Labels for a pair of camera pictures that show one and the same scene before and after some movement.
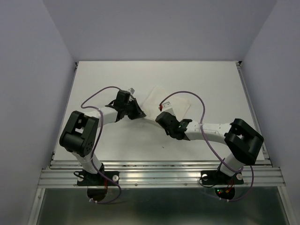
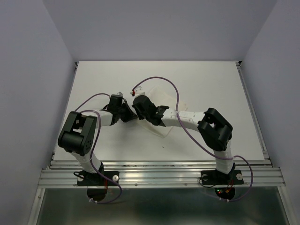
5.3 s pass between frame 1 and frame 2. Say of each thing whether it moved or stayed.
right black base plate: stayed
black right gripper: moved
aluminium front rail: stayed
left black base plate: stayed
